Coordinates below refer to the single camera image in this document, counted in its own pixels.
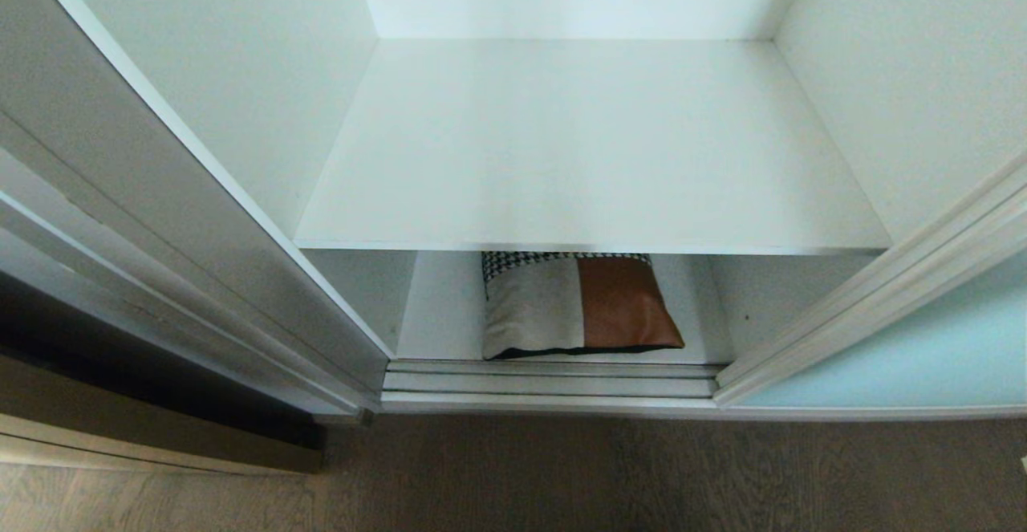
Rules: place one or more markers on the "grey framed sliding wardrobe door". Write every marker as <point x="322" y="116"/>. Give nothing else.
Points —
<point x="120" y="235"/>

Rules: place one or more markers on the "white wardrobe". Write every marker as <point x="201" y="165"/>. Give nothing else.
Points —
<point x="265" y="99"/>

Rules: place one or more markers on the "white wardrobe shelf board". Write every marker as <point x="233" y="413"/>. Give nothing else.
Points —
<point x="586" y="155"/>

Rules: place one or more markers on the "metal sliding door floor track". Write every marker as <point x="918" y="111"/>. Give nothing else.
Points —
<point x="554" y="383"/>

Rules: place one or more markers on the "brown and beige patchwork cushion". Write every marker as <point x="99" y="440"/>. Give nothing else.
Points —
<point x="562" y="307"/>

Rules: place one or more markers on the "pale blue sliding wardrobe door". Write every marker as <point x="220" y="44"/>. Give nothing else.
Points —
<point x="923" y="339"/>

